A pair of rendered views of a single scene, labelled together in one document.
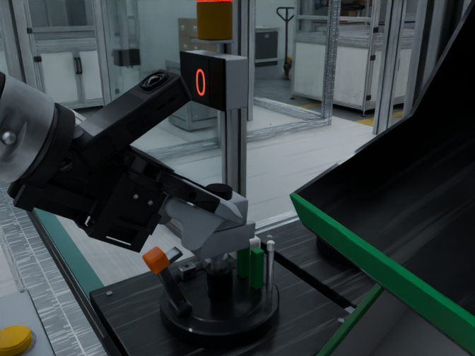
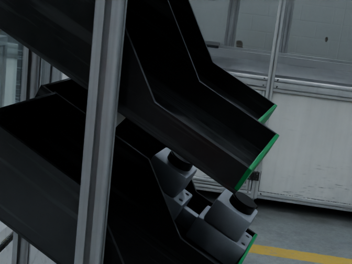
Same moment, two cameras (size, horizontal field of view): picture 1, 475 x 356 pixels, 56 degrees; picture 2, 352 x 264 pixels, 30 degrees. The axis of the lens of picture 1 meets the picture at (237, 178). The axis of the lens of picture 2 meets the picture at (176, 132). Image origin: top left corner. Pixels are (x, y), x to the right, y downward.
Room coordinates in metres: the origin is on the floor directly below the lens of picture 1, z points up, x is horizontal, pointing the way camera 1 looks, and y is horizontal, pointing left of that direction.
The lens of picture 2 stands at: (0.62, 0.23, 1.51)
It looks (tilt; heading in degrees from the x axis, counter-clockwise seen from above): 14 degrees down; 221
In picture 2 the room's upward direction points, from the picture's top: 7 degrees clockwise
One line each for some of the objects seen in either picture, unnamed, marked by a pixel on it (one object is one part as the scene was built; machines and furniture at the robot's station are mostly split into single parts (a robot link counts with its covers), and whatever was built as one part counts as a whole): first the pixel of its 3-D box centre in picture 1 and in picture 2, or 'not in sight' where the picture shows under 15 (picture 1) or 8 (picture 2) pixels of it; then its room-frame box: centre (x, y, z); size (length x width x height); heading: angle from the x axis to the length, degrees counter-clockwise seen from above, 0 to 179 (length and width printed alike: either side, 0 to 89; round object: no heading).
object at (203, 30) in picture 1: (214, 20); not in sight; (0.66, 0.03, 1.28); 0.05 x 0.05 x 0.05
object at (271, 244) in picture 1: (269, 275); not in sight; (0.41, -0.04, 1.03); 0.01 x 0.01 x 0.08
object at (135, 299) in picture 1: (220, 313); not in sight; (0.44, 0.02, 0.96); 0.24 x 0.24 x 0.02; 35
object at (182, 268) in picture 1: (186, 270); not in sight; (0.47, 0.06, 1.00); 0.02 x 0.01 x 0.02; 125
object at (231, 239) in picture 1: (224, 215); not in sight; (0.44, 0.01, 1.09); 0.08 x 0.04 x 0.07; 125
